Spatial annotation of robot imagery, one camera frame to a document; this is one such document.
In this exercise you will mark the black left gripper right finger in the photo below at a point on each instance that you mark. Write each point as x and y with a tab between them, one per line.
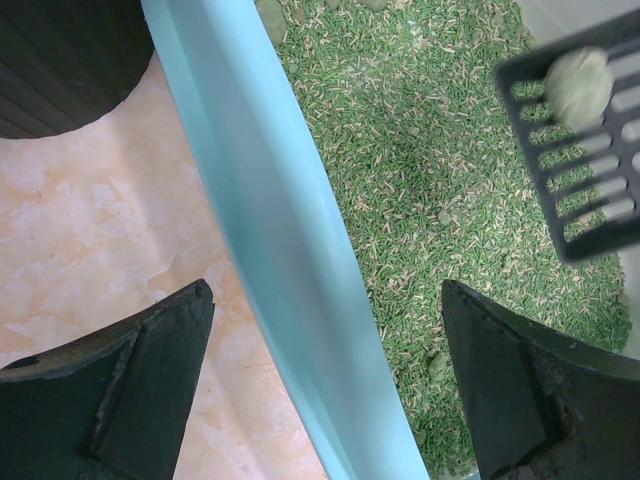
539	404

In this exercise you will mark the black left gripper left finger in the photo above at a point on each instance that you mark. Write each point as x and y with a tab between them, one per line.
113	404

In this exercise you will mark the black litter scoop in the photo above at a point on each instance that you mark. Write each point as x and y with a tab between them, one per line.
611	222

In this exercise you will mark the pale green litter clump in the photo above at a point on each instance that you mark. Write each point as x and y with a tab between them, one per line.
578	87

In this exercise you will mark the teal plastic litter box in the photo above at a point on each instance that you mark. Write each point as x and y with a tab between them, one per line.
276	207

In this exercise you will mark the green cat litter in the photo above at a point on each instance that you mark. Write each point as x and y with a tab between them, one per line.
431	185

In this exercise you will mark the black trash bin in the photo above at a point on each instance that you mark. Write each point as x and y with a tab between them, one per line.
65	64

